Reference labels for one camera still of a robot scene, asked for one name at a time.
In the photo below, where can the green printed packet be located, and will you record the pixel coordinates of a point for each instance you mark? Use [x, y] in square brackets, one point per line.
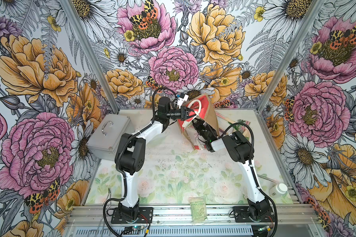
[198, 209]

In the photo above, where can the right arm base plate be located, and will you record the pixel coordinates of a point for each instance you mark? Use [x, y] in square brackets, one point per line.
[244, 214]

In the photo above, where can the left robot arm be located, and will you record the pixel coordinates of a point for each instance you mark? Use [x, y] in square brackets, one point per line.
[130, 155]

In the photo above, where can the burlap tote bag red front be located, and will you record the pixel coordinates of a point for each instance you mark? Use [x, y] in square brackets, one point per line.
[205, 111]

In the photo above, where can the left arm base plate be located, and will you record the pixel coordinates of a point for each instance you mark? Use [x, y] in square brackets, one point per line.
[138, 215]

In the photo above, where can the purple folding fan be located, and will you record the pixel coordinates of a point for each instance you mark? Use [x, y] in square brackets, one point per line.
[225, 118]

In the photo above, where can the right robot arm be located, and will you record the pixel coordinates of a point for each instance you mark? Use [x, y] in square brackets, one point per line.
[238, 140]

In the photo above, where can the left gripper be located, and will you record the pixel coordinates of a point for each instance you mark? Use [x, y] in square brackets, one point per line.
[184, 112]

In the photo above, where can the white plastic bottle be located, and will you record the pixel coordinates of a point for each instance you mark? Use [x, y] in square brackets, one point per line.
[278, 190]

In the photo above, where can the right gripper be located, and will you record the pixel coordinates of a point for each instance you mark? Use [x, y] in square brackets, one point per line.
[200, 123]

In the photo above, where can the thin stick on table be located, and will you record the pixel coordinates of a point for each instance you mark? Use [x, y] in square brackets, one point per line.
[266, 178]

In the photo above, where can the grey metal box with handle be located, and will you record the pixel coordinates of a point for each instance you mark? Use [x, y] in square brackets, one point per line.
[104, 142]

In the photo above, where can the aluminium front rail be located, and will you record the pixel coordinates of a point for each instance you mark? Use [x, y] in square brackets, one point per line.
[180, 215]

